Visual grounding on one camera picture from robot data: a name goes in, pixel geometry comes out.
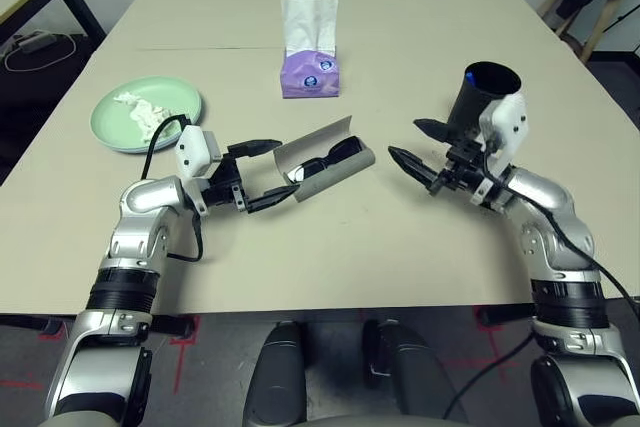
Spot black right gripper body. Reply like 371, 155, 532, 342
424, 139, 495, 198

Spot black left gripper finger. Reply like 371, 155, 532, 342
244, 184, 302, 214
226, 137, 284, 159

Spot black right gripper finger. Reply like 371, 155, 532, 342
413, 117, 454, 145
387, 145, 442, 194

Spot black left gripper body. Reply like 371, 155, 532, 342
201, 154, 251, 214

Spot grey glasses case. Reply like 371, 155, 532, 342
272, 115, 377, 204

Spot black sunglasses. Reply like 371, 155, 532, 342
284, 135, 363, 184

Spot green plastic plate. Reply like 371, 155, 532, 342
89, 75, 204, 154

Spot black pen cup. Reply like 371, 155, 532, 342
446, 60, 523, 142

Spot purple tissue pack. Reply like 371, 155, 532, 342
279, 49, 344, 100

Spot red floor tape cross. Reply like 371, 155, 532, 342
443, 305, 520, 374
168, 315, 202, 394

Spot grey left robot leg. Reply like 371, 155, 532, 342
242, 321, 308, 427

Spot grey robot leg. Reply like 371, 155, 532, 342
242, 321, 308, 427
362, 318, 465, 427

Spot wooden stool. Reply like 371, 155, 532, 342
536, 0, 640, 64

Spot grey right robot leg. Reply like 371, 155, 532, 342
362, 318, 465, 427

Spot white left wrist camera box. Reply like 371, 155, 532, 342
175, 124, 222, 181

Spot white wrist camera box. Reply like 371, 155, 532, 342
175, 124, 222, 181
478, 93, 530, 189

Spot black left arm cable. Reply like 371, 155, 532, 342
141, 114, 204, 264

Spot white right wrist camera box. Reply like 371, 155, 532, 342
478, 93, 530, 189

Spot white looped floor cable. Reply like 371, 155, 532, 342
3, 33, 77, 74

